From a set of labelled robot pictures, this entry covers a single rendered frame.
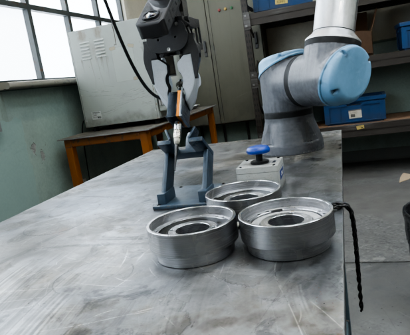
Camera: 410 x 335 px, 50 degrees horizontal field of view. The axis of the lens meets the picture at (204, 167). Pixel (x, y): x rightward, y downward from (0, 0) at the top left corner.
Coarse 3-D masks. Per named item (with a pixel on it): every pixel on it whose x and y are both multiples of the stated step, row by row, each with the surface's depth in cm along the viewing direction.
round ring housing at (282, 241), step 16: (256, 208) 54; (272, 208) 54; (288, 208) 54; (304, 208) 53; (320, 208) 52; (240, 224) 49; (272, 224) 51; (288, 224) 52; (304, 224) 44; (320, 224) 45; (256, 240) 46; (272, 240) 45; (288, 240) 45; (304, 240) 45; (320, 240) 45; (256, 256) 48; (272, 256) 46; (288, 256) 46; (304, 256) 46
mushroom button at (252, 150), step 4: (248, 148) 75; (252, 148) 74; (256, 148) 74; (260, 148) 74; (264, 148) 74; (268, 148) 74; (248, 152) 75; (252, 152) 74; (256, 152) 74; (260, 152) 74; (264, 152) 74; (256, 156) 75; (260, 156) 75; (256, 160) 75; (260, 160) 75
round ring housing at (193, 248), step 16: (192, 208) 56; (208, 208) 56; (224, 208) 54; (160, 224) 55; (192, 224) 54; (208, 224) 52; (224, 224) 48; (160, 240) 48; (176, 240) 47; (192, 240) 47; (208, 240) 47; (224, 240) 48; (160, 256) 48; (176, 256) 47; (192, 256) 47; (208, 256) 48; (224, 256) 49
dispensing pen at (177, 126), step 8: (168, 96) 73; (176, 96) 73; (168, 104) 73; (176, 104) 72; (168, 112) 72; (168, 120) 73; (176, 120) 73; (176, 128) 72; (176, 136) 72; (176, 144) 72; (176, 152) 71; (176, 160) 71
